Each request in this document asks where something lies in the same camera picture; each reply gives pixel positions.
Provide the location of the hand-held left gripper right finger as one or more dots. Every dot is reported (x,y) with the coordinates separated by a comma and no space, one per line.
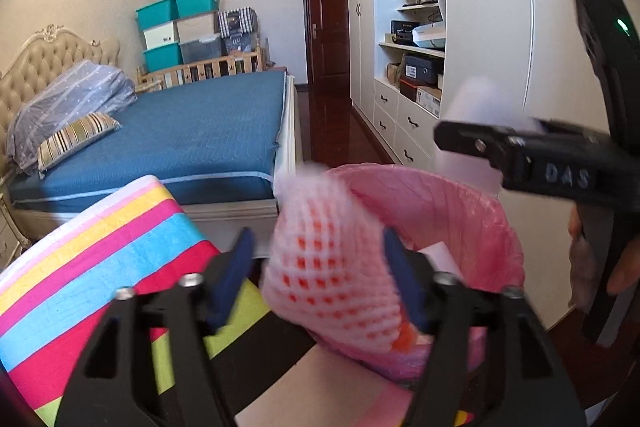
(400,279)

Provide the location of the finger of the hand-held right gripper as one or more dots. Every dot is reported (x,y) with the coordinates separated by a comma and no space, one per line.
(465,138)

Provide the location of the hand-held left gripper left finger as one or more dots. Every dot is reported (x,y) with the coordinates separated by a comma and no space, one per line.
(232,274)

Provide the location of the orange wrapper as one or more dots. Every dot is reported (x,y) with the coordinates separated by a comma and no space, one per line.
(406,337)

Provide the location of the pink foam net sleeve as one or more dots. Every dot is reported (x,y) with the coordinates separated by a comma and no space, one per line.
(325,267)

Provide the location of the pink-lined waste bin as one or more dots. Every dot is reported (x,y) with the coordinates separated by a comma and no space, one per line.
(460,217)

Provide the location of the person's right hand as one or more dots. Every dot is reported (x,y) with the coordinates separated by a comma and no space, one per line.
(587,272)

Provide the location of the brown cardboard box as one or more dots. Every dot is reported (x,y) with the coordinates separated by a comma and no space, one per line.
(422,99)

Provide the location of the white wardrobe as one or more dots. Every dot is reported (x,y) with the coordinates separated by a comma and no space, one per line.
(480,7)

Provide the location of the bed with blue mattress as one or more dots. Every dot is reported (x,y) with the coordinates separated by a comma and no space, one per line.
(289,147)

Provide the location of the dark brown door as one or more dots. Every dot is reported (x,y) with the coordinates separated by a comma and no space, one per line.
(327,22)

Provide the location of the striped pillow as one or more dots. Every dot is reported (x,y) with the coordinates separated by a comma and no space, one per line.
(75,138)

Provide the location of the cream nightstand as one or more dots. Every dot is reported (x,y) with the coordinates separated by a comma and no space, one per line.
(10,232)

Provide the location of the grey clear storage box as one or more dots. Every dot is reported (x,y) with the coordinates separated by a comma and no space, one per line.
(200,49)

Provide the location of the teal storage box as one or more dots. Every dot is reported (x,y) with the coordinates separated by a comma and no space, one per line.
(197,3)
(157,14)
(162,57)

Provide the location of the dark bag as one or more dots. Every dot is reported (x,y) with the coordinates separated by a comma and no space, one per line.
(240,43)

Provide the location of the grey-blue duvet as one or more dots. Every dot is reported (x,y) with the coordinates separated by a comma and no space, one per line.
(70,92)

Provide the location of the beige clear storage box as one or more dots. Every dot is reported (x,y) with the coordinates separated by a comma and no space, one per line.
(197,28)

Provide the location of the white storage box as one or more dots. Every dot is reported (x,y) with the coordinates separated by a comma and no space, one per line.
(161,36)

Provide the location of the checkered bag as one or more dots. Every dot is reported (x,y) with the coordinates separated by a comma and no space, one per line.
(236,21)

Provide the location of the beige tufted headboard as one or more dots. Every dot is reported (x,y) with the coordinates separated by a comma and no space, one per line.
(30,62)

